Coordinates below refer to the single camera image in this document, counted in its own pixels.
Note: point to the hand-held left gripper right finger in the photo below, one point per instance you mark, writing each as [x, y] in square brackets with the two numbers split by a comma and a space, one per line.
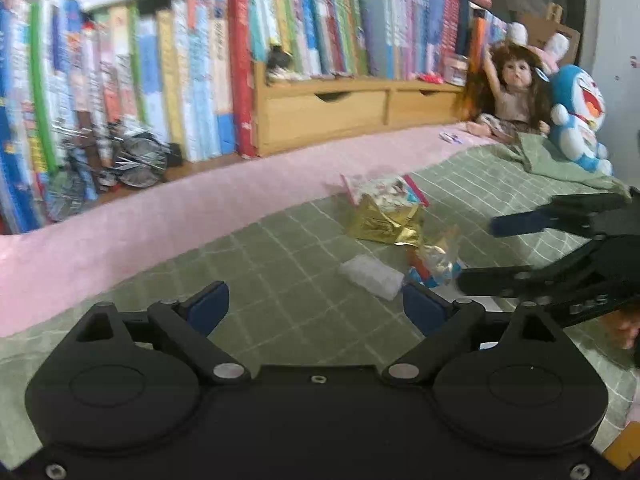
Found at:
[422, 307]

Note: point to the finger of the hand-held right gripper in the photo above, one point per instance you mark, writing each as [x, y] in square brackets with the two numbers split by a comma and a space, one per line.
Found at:
[495, 281]
[520, 222]

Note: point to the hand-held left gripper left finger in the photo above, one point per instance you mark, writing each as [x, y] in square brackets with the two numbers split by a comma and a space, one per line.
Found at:
[207, 305]

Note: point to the clear candy wrapper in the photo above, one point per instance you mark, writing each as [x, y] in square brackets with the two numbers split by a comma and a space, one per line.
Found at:
[435, 260]

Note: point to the pink-edged zip bag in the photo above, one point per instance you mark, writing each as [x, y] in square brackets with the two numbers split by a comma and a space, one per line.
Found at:
[390, 190]

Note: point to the row of thin picture books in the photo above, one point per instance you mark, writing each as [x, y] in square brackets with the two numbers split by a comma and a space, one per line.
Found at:
[487, 35]

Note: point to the row of upright books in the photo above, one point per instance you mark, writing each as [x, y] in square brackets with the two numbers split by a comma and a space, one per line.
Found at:
[200, 70]

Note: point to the row of tall thin books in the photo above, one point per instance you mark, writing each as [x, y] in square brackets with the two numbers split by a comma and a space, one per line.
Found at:
[15, 110]

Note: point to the person's right hand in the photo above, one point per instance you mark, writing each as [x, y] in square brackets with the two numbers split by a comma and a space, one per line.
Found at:
[627, 330]

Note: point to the clear plastic piece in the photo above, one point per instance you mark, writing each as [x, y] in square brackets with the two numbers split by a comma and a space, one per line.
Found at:
[372, 275]

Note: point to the pink blanket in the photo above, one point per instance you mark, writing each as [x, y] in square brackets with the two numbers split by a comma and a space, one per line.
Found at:
[150, 230]

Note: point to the gold foil wrapper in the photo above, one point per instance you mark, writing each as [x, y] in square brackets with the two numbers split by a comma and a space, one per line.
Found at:
[380, 222]

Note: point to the green checked cloth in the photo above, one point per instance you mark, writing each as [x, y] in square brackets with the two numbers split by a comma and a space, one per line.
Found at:
[300, 240]

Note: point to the blue cat plush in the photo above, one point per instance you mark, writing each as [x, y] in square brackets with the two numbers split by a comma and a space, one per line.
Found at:
[577, 110]

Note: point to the long-haired doll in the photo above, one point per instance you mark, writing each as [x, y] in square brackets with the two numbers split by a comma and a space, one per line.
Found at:
[515, 90]

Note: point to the small black object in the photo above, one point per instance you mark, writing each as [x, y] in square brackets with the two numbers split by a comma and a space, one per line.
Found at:
[175, 154]

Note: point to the miniature bicycle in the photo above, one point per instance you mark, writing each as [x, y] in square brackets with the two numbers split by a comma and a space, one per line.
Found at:
[140, 160]

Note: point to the small clear plastic box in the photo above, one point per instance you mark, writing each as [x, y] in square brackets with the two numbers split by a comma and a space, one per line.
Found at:
[456, 71]

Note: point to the red pink hair clips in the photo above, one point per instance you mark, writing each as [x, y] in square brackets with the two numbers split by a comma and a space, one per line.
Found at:
[430, 78]

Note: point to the pink bunny plush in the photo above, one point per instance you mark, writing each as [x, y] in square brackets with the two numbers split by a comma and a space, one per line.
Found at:
[555, 47]

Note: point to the brown cardboard box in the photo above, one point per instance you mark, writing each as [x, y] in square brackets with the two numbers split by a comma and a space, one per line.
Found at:
[540, 30]

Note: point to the wooden drawer organizer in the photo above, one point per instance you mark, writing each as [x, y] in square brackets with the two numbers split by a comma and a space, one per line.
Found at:
[320, 115]

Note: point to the black-haired figurine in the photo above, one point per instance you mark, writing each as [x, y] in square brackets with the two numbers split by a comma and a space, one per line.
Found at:
[280, 60]

